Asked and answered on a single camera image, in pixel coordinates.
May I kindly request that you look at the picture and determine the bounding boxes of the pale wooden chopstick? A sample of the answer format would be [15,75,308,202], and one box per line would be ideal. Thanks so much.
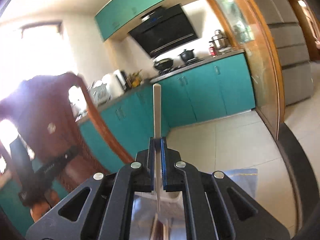
[153,83,162,214]

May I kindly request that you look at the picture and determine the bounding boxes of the teal upper kitchen cabinets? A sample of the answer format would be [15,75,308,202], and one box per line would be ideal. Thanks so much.
[95,0,163,40]

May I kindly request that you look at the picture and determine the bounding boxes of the person's left hand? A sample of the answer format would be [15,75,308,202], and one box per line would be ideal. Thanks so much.
[30,189,60,222]

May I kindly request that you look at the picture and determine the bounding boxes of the beige plastic utensil basket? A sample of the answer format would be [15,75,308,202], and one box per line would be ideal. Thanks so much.
[129,192,187,239]

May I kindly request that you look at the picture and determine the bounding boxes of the white countertop appliance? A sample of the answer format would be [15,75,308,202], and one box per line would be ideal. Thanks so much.
[101,73,125,99]

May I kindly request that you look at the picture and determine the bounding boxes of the carved dark wooden chair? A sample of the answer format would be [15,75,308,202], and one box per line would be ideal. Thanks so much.
[1,72,133,192]

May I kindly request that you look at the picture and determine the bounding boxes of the light blue checked cloth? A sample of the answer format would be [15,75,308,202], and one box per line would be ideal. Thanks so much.
[224,168,258,199]

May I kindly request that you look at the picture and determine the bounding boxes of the black wok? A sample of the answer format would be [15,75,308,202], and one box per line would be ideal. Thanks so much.
[153,58,174,71]

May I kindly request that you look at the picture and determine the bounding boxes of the black lidded pot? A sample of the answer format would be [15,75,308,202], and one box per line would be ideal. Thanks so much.
[179,49,195,63]

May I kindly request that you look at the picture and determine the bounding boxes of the black range hood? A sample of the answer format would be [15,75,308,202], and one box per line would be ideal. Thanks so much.
[129,4,199,58]

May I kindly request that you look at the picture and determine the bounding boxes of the wood framed glass door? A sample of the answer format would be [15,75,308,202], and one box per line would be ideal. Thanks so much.
[207,0,285,140]

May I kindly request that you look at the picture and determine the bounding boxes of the silver multi-door refrigerator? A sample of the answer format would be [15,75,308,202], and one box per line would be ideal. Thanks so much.
[254,0,313,105]

